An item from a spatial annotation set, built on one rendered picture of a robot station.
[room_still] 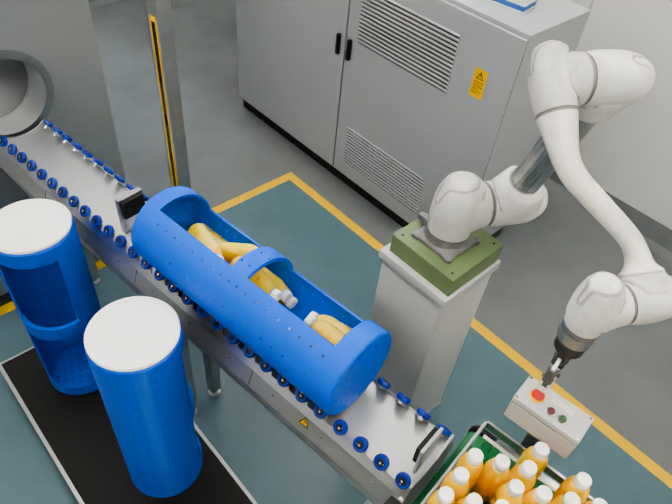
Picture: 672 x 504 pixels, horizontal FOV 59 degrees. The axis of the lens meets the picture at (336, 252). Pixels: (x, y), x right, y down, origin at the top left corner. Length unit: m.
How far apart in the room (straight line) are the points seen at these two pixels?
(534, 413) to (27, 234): 1.72
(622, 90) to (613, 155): 2.62
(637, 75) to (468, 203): 0.62
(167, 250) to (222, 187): 2.09
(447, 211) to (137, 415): 1.18
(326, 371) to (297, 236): 2.10
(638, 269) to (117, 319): 1.44
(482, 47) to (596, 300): 1.73
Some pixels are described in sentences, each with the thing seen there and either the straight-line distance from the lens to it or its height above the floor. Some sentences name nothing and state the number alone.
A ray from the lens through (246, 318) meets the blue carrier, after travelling 1.72.
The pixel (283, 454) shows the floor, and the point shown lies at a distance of 2.79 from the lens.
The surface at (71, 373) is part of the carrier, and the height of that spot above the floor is 0.16.
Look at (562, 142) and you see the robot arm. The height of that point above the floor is 1.75.
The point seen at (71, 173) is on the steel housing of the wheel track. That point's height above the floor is 0.93.
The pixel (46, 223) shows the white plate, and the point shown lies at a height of 1.04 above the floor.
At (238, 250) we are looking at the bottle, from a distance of 1.95.
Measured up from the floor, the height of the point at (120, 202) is 1.08.
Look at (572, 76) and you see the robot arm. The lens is 1.56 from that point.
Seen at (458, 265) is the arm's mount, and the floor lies 1.08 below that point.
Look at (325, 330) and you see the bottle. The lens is 1.68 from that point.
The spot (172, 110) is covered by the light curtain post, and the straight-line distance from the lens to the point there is 2.39.
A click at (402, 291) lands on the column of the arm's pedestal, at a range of 2.21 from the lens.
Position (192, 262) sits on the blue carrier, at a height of 1.19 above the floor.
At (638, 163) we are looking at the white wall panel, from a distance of 4.19.
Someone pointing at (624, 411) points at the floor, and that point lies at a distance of 3.36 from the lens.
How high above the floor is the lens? 2.51
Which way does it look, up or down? 45 degrees down
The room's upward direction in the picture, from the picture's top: 7 degrees clockwise
